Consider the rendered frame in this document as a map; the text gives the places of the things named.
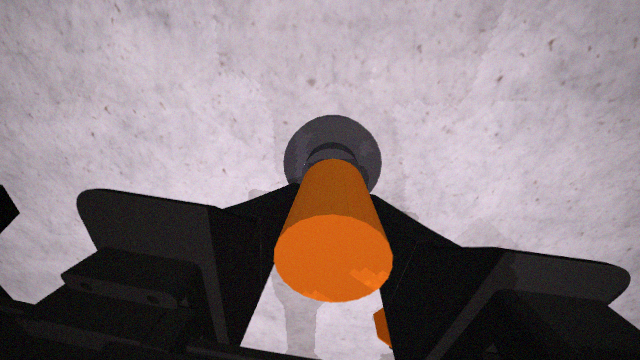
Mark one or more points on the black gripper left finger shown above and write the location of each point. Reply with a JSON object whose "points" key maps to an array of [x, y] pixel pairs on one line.
{"points": [[234, 246]]}

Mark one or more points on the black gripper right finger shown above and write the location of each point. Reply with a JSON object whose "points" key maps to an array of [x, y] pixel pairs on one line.
{"points": [[436, 287]]}

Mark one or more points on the orange knob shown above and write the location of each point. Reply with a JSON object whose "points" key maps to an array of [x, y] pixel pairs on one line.
{"points": [[332, 247]]}

